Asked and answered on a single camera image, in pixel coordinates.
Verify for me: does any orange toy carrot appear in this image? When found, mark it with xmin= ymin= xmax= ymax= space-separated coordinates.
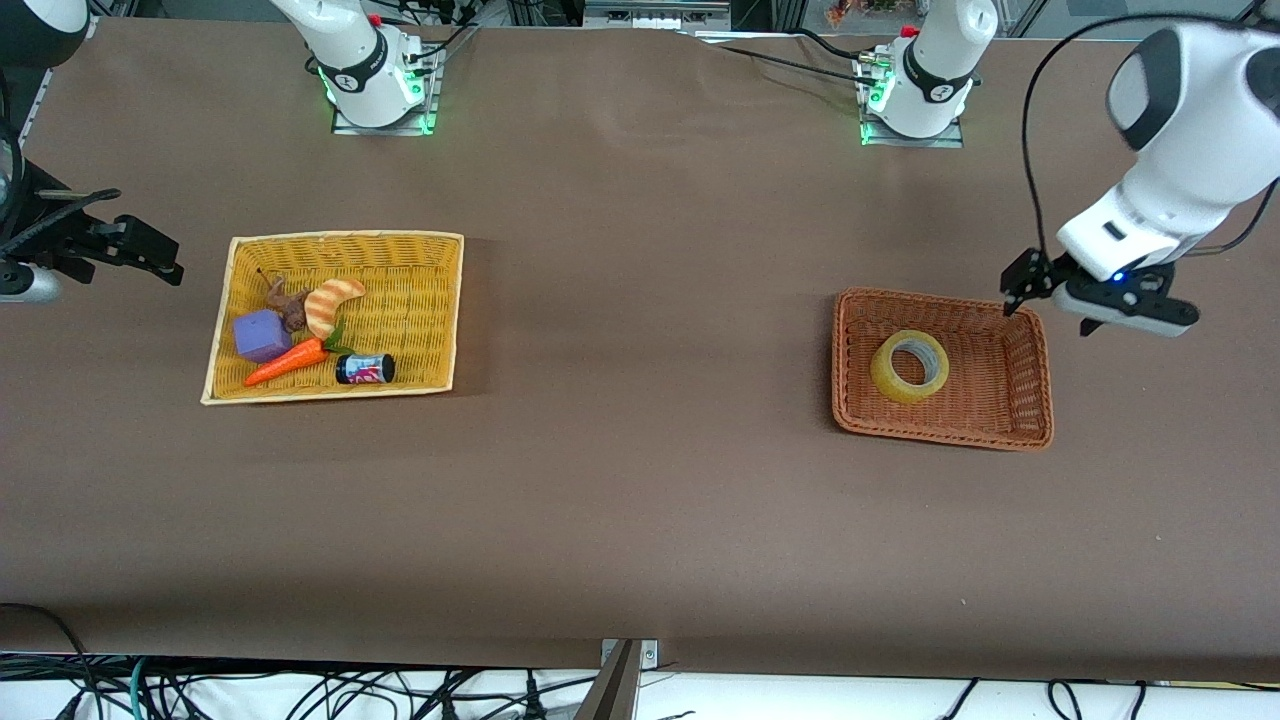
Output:
xmin=243 ymin=325 xmax=356 ymax=389

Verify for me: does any dark metal support post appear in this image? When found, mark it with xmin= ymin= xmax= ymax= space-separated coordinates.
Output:
xmin=573 ymin=640 xmax=641 ymax=720

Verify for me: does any striped orange toy croissant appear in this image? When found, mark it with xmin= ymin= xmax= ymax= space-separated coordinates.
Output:
xmin=304 ymin=278 xmax=368 ymax=339

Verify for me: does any yellowish clear tape roll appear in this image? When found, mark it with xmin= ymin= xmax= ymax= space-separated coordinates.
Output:
xmin=870 ymin=328 xmax=951 ymax=406

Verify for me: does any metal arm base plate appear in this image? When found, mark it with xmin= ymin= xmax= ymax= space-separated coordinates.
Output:
xmin=330 ymin=45 xmax=441 ymax=137
xmin=855 ymin=55 xmax=966 ymax=149

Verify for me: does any purple foam cube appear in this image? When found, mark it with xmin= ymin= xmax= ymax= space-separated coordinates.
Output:
xmin=232 ymin=309 xmax=294 ymax=364

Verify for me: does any silver table edge bracket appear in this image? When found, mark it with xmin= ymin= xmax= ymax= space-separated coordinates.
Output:
xmin=600 ymin=638 xmax=660 ymax=669

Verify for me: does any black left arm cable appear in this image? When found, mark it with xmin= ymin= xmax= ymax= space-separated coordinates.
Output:
xmin=1018 ymin=10 xmax=1280 ymax=263

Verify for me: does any black table cable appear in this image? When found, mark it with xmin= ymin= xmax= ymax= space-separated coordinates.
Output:
xmin=718 ymin=44 xmax=871 ymax=89
xmin=795 ymin=28 xmax=881 ymax=63

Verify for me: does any small black pink-label can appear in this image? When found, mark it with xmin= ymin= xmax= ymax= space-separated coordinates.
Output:
xmin=334 ymin=352 xmax=396 ymax=386

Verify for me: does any yellow wicker tray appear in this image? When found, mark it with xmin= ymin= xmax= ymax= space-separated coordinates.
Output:
xmin=200 ymin=230 xmax=466 ymax=406

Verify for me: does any brown toy root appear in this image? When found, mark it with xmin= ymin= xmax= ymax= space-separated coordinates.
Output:
xmin=256 ymin=268 xmax=309 ymax=333

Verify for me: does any aluminium frame rail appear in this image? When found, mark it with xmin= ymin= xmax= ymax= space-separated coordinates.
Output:
xmin=583 ymin=0 xmax=731 ymax=31

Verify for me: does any brown wicker basket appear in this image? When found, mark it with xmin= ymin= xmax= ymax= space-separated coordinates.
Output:
xmin=831 ymin=287 xmax=1056 ymax=452

